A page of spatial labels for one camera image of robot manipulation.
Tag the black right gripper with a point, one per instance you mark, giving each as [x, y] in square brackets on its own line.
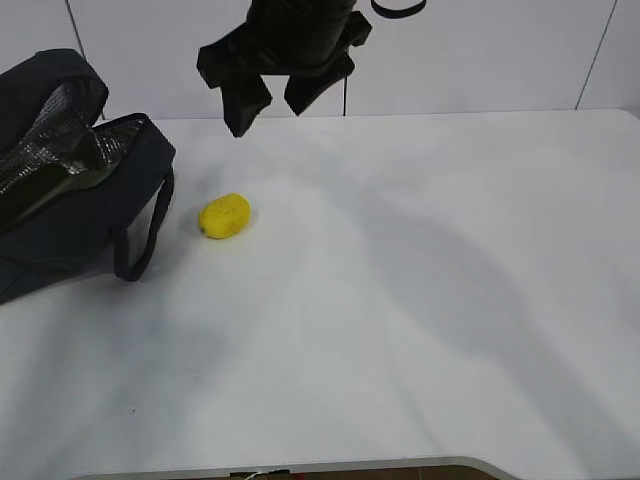
[308, 41]

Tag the yellow lemon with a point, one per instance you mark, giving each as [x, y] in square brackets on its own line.
[224, 217]

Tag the dark navy lunch bag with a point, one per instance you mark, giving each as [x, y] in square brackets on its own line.
[71, 185]

